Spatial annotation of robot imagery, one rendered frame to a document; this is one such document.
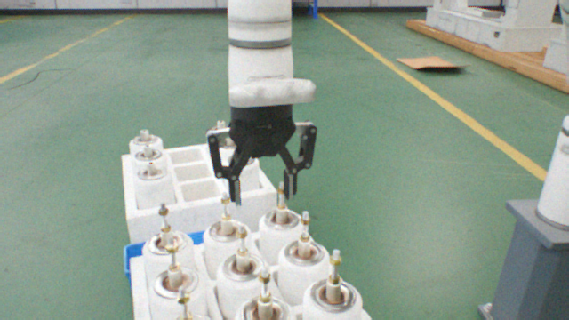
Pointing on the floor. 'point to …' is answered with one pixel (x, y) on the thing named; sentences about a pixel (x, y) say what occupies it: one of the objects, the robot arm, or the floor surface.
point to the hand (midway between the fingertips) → (262, 191)
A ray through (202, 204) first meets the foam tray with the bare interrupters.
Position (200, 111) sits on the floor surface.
